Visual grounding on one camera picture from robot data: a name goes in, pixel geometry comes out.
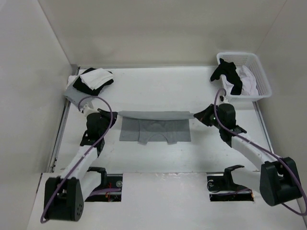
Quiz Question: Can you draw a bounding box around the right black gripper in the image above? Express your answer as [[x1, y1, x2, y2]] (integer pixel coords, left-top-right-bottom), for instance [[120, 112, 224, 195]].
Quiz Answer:
[[193, 103, 224, 130]]

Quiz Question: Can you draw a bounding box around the grey tank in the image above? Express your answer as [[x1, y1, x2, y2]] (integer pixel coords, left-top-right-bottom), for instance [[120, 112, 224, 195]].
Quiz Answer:
[[64, 84, 94, 107], [118, 111, 194, 145]]

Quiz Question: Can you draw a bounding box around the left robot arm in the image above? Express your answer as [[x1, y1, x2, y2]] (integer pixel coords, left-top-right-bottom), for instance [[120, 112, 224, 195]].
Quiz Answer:
[[41, 109, 118, 223]]

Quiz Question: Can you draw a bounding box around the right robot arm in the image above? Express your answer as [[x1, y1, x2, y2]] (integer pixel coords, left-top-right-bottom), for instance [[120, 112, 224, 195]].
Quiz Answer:
[[193, 103, 305, 206]]

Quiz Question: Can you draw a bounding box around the folded grey tank top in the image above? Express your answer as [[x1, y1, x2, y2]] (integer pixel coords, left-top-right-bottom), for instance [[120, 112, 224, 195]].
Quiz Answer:
[[64, 84, 94, 107]]

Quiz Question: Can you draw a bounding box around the folded white tank top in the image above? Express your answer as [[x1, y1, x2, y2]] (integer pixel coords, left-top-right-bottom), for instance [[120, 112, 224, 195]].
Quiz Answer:
[[80, 68, 113, 90]]

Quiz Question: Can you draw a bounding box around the white tank top in basket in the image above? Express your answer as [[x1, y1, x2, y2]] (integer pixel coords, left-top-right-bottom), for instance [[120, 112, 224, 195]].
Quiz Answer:
[[221, 66, 259, 96]]

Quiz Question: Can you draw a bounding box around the black tank top in basket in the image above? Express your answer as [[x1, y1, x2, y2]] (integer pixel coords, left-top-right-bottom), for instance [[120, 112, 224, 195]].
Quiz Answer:
[[210, 58, 243, 95]]

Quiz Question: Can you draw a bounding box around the folded white garment underneath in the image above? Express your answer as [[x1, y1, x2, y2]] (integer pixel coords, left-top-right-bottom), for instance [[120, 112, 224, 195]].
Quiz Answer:
[[66, 75, 79, 90]]

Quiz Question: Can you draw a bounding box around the white plastic laundry basket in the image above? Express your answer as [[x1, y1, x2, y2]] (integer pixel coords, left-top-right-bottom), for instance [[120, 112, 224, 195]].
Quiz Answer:
[[216, 52, 272, 102]]

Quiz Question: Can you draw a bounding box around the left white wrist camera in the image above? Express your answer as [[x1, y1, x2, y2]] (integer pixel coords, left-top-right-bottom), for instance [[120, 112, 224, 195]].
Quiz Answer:
[[80, 103, 98, 117]]

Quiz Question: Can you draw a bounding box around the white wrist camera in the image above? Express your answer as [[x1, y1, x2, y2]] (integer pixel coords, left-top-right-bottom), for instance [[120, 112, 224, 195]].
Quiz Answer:
[[217, 95, 229, 104], [80, 103, 98, 117]]

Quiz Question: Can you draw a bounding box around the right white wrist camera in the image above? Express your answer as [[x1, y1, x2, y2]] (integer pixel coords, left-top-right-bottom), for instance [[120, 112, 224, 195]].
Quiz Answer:
[[217, 95, 229, 104]]

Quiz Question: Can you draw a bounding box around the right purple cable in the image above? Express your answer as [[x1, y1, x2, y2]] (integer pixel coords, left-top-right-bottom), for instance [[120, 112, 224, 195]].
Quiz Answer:
[[213, 88, 307, 216]]

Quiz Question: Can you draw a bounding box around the purple cable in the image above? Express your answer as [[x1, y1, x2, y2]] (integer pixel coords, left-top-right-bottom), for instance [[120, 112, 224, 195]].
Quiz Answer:
[[213, 88, 307, 216], [39, 96, 120, 223]]

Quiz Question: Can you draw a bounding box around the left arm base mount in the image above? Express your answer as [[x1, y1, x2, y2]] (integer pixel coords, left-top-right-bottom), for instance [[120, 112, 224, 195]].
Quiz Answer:
[[85, 174, 123, 202]]

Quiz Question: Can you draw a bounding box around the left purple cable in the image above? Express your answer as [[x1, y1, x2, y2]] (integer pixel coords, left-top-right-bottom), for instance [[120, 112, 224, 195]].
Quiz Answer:
[[39, 96, 120, 223]]

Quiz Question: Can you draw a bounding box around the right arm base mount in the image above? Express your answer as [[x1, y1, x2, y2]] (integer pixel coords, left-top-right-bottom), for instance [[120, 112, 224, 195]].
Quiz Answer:
[[207, 174, 254, 202]]

